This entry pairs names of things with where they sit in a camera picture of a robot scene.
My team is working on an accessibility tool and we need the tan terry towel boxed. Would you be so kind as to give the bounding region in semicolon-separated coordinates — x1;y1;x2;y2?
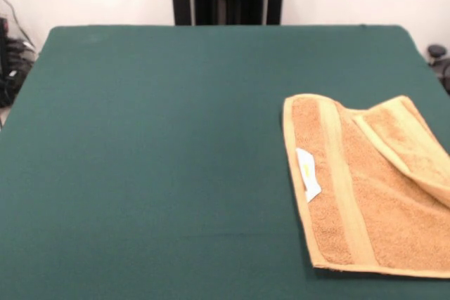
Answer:
282;93;450;279

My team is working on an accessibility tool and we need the dark green table cloth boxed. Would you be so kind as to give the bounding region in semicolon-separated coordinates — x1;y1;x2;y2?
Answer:
0;24;450;300

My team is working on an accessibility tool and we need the dark pedestal foot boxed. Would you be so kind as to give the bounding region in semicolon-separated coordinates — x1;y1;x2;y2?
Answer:
427;44;450;96
5;36;38;104

